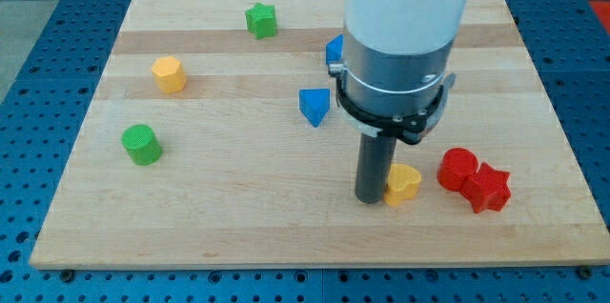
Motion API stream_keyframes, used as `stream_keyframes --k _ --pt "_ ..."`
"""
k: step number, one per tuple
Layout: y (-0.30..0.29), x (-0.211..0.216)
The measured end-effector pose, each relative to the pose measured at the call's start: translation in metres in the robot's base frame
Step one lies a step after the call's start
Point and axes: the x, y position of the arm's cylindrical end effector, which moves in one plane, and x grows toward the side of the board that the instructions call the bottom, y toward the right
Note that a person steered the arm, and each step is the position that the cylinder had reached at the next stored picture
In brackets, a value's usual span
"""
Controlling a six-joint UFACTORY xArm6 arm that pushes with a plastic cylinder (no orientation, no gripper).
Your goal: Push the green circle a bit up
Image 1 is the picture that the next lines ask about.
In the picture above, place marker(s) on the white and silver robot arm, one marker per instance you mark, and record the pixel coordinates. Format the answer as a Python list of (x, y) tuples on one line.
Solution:
[(391, 78)]

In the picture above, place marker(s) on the blue triangle block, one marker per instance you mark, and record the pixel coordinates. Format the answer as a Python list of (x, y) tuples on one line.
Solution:
[(314, 104)]

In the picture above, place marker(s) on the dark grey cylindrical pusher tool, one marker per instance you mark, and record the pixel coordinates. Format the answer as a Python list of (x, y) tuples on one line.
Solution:
[(373, 167)]

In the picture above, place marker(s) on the wooden board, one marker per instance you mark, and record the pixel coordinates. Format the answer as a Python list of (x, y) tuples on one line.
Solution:
[(245, 182)]

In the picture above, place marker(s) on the blue cube block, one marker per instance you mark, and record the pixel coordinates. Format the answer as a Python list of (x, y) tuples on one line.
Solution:
[(333, 50)]

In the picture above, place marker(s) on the yellow heart block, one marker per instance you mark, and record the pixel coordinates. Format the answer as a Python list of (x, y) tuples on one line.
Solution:
[(402, 184)]

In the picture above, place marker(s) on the green star block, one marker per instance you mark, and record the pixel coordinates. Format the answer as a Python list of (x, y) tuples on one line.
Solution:
[(261, 20)]

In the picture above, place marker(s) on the yellow hexagon block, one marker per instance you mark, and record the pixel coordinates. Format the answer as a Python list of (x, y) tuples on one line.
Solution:
[(168, 74)]

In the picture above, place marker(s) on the red cylinder block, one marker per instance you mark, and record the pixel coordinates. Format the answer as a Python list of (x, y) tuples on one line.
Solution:
[(456, 166)]

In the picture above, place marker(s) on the green cylinder block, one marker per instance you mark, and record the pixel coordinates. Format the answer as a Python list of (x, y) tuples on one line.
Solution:
[(141, 144)]

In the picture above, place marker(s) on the red star block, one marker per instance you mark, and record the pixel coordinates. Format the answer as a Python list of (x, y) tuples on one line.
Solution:
[(487, 189)]

